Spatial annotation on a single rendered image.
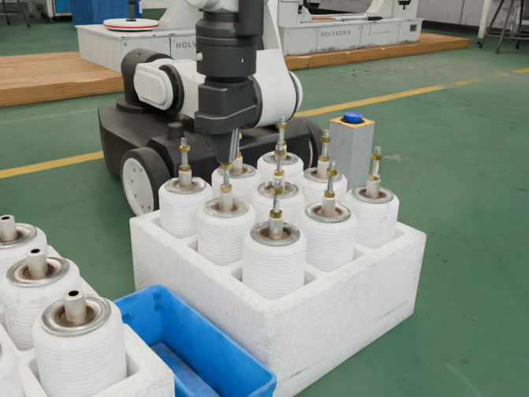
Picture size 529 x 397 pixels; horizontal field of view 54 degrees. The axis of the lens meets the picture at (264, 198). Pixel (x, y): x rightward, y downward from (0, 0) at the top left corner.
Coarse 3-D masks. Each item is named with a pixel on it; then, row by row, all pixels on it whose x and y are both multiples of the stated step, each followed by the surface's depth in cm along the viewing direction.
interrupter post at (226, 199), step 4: (220, 192) 84; (224, 192) 84; (228, 192) 84; (232, 192) 84; (220, 196) 84; (224, 196) 84; (228, 196) 84; (232, 196) 85; (220, 200) 84; (224, 200) 84; (228, 200) 84; (232, 200) 85; (220, 204) 85; (224, 204) 84; (228, 204) 84; (232, 204) 85; (220, 208) 85; (224, 208) 85; (228, 208) 85; (232, 208) 86
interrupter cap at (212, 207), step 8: (208, 200) 87; (216, 200) 88; (240, 200) 88; (208, 208) 85; (216, 208) 86; (240, 208) 85; (248, 208) 85; (216, 216) 82; (224, 216) 82; (232, 216) 82
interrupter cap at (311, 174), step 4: (312, 168) 103; (316, 168) 103; (304, 172) 101; (308, 172) 101; (312, 172) 101; (316, 172) 102; (304, 176) 99; (308, 176) 99; (312, 176) 99; (316, 176) 100; (336, 176) 99; (340, 176) 99; (312, 180) 98; (316, 180) 97; (320, 180) 97; (324, 180) 97; (336, 180) 98
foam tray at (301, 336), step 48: (144, 240) 94; (192, 240) 90; (192, 288) 85; (240, 288) 77; (336, 288) 80; (384, 288) 91; (240, 336) 78; (288, 336) 75; (336, 336) 85; (288, 384) 80
